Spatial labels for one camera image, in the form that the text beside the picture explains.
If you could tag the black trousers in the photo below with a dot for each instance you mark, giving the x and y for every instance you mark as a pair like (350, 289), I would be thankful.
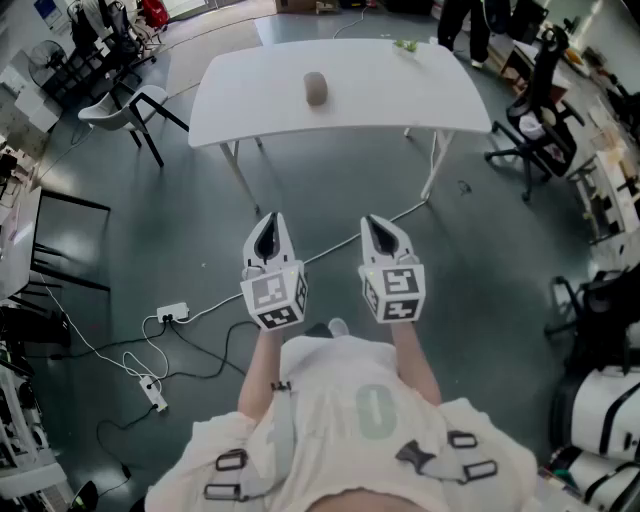
(317, 330)

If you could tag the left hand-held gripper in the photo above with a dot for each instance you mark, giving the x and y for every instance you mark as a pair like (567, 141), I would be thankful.
(272, 300)

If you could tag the white power strip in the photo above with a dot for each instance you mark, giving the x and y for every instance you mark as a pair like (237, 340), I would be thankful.
(172, 312)
(152, 392)

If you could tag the person's left forearm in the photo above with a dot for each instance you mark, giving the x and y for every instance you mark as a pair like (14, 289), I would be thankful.
(260, 370)

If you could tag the white printed T-shirt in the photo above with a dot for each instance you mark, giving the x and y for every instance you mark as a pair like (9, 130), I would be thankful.
(340, 380)

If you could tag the white desk black frame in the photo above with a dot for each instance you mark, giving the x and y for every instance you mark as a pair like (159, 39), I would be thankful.
(15, 240)

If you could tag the white folding table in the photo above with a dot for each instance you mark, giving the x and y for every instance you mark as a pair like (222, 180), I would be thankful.
(380, 95)

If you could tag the light wooden shelf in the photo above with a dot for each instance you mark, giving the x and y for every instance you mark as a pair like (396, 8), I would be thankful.
(610, 200)

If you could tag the white chair black legs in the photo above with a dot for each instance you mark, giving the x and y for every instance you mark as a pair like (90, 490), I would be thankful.
(115, 112)

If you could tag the red bag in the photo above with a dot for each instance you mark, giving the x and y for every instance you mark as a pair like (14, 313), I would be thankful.
(152, 10)

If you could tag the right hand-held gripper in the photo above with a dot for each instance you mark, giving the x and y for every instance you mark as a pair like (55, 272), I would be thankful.
(395, 287)

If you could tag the white low wooden shelf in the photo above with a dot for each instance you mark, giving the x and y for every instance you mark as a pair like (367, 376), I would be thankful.
(525, 60)

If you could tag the small brown cylindrical object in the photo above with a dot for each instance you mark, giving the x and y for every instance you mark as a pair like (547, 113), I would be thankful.
(316, 89)

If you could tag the white chair black trim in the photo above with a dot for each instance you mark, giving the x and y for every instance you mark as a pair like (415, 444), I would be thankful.
(600, 480)
(590, 410)

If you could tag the black floor fan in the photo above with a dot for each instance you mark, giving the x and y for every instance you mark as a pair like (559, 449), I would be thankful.
(47, 62)

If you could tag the person's right forearm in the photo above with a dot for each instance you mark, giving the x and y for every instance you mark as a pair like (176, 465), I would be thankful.
(415, 360)

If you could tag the black swivel chair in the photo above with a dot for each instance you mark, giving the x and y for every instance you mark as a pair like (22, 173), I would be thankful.
(605, 310)

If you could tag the grey sneaker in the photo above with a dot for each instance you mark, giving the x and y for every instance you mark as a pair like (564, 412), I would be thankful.
(339, 327)

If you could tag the beige floor rug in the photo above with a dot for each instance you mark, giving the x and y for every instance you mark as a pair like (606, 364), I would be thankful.
(210, 50)

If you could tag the black mesh office chair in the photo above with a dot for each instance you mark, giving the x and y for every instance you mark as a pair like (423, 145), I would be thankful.
(545, 125)
(120, 35)

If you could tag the cardboard box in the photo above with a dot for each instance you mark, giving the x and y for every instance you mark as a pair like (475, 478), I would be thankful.
(295, 5)

